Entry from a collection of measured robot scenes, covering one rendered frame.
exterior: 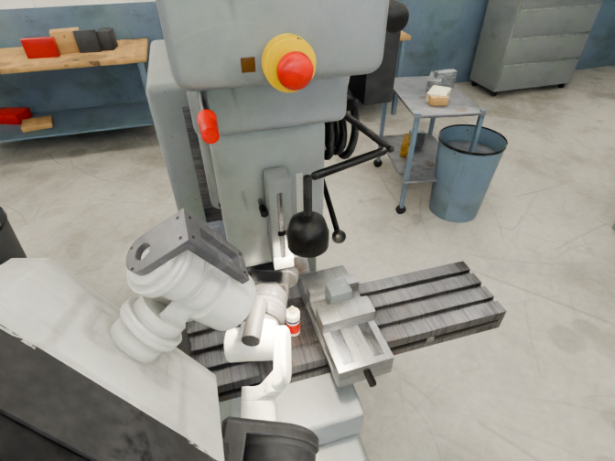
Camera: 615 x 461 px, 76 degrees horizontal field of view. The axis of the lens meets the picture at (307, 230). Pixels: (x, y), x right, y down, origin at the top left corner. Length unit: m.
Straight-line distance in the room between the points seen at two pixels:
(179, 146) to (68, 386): 0.92
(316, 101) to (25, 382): 0.49
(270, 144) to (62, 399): 0.49
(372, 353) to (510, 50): 5.08
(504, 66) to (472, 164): 2.98
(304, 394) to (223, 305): 0.79
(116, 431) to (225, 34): 0.38
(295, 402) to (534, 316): 1.92
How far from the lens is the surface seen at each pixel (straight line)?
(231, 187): 0.70
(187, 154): 1.18
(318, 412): 1.13
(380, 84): 1.04
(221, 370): 1.11
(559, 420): 2.41
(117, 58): 4.26
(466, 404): 2.26
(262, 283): 0.87
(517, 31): 5.76
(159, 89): 1.11
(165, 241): 0.33
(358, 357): 1.03
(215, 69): 0.48
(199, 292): 0.36
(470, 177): 3.04
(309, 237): 0.63
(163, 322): 0.38
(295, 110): 0.62
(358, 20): 0.51
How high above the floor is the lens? 1.89
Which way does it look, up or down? 39 degrees down
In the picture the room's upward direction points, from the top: straight up
